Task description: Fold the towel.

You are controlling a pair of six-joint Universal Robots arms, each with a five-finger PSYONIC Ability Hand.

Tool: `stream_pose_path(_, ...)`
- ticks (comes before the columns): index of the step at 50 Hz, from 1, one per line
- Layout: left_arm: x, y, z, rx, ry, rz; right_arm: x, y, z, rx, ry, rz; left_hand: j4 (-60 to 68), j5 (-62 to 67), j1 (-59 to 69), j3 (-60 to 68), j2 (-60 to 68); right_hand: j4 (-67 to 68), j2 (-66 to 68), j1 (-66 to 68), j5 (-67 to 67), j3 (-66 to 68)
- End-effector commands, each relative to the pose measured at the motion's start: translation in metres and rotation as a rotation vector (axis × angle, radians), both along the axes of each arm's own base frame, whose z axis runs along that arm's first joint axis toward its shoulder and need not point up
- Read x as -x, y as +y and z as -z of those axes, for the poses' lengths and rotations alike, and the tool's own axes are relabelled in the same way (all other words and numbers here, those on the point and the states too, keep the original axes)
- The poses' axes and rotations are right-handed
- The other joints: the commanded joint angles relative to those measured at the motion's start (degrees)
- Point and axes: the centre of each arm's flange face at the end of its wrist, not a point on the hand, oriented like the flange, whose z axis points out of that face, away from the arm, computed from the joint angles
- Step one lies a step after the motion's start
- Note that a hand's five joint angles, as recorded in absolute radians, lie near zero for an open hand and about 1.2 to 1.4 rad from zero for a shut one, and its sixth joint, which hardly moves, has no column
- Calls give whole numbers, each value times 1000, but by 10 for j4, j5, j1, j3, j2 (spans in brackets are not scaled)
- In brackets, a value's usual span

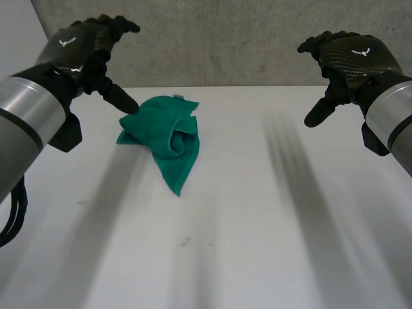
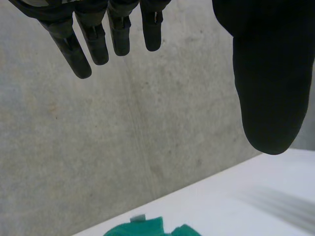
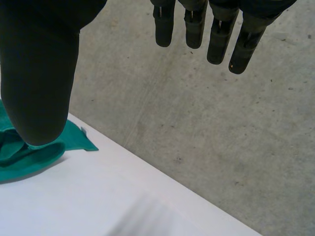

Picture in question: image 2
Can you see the teal towel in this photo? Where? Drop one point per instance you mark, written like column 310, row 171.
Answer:
column 152, row 228

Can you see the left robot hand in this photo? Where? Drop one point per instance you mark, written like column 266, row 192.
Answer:
column 270, row 86

